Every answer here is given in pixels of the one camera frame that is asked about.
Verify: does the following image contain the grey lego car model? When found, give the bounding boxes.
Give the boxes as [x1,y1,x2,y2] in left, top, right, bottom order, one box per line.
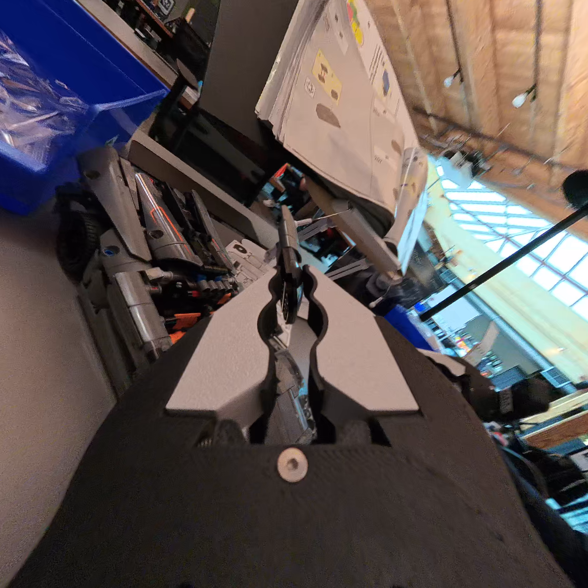
[55,146,318,444]

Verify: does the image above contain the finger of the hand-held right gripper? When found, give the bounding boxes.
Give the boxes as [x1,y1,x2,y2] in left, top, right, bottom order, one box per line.
[424,350,468,377]

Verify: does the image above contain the dark grey divider panel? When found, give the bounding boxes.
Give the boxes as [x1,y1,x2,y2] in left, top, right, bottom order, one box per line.
[152,0,299,207]

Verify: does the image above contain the clear plastic bags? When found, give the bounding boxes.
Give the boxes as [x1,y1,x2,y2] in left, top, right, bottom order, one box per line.
[0,32,92,157]

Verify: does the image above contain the dark grey lego assembly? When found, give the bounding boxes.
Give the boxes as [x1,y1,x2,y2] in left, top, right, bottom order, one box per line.
[276,204,306,324]

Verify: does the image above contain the white book stand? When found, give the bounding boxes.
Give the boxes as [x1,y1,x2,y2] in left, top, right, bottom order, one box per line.
[294,177,406,282]

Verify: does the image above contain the lego instruction booklet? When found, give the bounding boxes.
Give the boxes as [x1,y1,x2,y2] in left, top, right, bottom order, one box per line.
[255,0,430,274]

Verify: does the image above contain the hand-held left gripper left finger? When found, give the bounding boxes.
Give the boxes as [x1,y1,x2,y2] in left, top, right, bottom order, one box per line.
[165,269,282,440]

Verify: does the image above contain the black pole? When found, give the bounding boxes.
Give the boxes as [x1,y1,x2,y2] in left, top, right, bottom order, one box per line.
[420,170,588,322]

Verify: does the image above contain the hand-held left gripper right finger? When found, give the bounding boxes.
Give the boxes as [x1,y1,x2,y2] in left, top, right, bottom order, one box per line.
[301,266,420,433]

